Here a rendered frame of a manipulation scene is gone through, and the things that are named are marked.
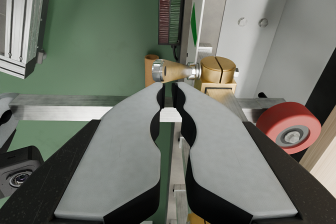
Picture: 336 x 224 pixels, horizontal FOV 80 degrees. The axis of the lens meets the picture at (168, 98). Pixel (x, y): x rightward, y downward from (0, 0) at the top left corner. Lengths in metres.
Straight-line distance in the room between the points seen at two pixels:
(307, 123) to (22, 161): 0.35
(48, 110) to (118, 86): 0.99
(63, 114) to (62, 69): 1.03
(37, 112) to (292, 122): 0.37
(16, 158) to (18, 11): 0.84
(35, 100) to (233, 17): 0.43
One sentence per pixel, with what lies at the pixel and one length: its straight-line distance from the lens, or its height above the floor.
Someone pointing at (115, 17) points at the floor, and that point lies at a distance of 1.16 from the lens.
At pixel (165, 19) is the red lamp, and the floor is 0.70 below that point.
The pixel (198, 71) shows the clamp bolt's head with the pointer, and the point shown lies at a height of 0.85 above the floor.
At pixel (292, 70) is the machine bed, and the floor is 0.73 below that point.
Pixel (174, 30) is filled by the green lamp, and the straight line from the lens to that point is 0.42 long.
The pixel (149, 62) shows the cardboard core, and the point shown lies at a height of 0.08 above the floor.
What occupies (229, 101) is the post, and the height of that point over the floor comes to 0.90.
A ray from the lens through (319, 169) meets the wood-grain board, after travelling 0.45.
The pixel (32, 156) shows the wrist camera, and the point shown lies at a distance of 0.28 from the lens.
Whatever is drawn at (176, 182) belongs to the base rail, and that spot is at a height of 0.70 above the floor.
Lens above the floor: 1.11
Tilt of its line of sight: 55 degrees down
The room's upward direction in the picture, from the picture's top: 177 degrees clockwise
